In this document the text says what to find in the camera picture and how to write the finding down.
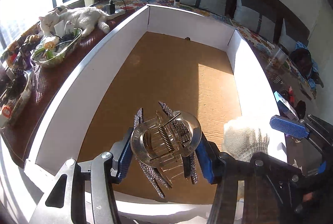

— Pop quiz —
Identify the clear plastic jar black lid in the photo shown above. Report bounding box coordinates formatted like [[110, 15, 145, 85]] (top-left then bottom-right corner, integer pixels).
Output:
[[269, 47, 287, 69]]

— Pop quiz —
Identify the white power strip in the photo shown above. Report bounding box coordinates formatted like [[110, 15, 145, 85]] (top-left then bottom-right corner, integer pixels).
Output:
[[105, 9, 126, 20]]

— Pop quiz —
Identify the white cat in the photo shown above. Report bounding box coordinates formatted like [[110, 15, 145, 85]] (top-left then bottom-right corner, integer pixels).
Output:
[[39, 7, 111, 38]]

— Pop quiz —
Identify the blue cloth on sofa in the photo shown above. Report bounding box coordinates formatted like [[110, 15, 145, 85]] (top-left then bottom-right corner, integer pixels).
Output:
[[295, 41, 324, 89]]

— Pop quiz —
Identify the black scrunchie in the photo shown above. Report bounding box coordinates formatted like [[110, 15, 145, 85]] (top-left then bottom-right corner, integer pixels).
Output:
[[295, 101, 306, 119]]

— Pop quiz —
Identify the glass bowl with items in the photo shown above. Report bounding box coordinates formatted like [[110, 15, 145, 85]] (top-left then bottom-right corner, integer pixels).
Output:
[[30, 28, 82, 68]]

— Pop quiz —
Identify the grey pillow far right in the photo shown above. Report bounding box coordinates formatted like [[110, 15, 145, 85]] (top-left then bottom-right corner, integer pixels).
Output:
[[279, 19, 299, 53]]

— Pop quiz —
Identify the patterned box with clutter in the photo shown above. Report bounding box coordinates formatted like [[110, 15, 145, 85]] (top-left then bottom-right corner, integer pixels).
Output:
[[1, 70, 34, 128]]

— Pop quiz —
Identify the black charger plug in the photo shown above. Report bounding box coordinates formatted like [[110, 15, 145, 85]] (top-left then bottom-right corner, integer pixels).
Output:
[[106, 0, 128, 14]]

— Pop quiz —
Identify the large white cardboard box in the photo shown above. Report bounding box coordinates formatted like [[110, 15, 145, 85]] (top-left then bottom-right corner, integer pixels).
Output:
[[23, 4, 290, 217]]

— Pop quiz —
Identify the blue white toothpaste box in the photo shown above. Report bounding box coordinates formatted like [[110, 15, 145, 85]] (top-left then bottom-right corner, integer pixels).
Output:
[[274, 91, 299, 121]]

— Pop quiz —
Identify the black bag on sofa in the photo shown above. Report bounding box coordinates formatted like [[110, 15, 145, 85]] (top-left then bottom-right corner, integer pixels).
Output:
[[290, 48, 312, 79]]

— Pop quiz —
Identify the white knitted shell pouch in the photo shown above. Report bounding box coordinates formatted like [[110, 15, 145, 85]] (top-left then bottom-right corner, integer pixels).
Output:
[[221, 117, 269, 162]]

